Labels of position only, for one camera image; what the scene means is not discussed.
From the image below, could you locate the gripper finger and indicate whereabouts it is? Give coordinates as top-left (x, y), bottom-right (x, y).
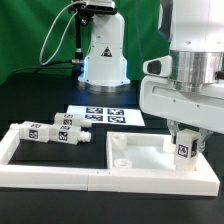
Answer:
top-left (167, 120), bottom-right (180, 144)
top-left (198, 129), bottom-right (213, 152)

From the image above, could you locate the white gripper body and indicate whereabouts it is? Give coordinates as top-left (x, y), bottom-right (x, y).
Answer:
top-left (139, 56), bottom-right (224, 134)

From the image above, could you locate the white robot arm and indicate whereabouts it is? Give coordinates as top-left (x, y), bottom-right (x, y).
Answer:
top-left (79, 0), bottom-right (224, 151)

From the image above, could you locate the white U-shaped fence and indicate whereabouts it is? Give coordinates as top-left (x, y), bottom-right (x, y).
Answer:
top-left (0, 129), bottom-right (220, 196)

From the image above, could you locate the paper sheet with tags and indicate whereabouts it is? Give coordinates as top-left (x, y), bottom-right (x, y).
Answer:
top-left (67, 105), bottom-right (145, 126)

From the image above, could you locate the black cable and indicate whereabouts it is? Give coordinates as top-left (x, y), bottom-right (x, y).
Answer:
top-left (6, 59), bottom-right (83, 81)

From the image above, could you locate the grey cable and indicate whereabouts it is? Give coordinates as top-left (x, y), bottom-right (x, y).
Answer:
top-left (38, 0), bottom-right (88, 66)

